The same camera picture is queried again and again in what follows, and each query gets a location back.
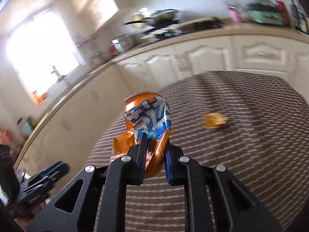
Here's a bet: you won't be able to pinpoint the steel sink faucet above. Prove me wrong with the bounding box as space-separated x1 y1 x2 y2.
51 66 71 86

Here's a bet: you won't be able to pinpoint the green electric cooker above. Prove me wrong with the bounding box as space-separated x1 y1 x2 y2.
246 0 284 26

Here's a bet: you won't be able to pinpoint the black gas stove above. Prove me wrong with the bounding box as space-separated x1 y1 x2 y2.
141 17 224 42

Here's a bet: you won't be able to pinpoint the black wok with lid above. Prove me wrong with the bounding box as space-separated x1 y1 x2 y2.
123 9 181 28

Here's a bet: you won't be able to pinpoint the red sauce bottle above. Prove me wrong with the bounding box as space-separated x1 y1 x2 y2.
275 0 291 27

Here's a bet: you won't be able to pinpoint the pink utensil holder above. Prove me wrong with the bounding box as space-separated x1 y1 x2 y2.
227 4 241 24

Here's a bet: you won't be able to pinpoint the crushed orange soda can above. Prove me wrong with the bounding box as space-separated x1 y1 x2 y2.
110 91 172 179

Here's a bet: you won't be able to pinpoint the brown polka dot tablecloth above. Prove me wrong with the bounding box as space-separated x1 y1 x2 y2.
84 70 309 232

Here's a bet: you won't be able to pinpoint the cream lower kitchen cabinets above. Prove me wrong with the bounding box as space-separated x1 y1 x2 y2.
15 24 308 172

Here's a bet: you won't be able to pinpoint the person's left hand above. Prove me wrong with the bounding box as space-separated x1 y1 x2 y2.
15 202 46 231

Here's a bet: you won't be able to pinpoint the small orange wrapper scrap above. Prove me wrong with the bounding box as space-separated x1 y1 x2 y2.
202 113 228 129

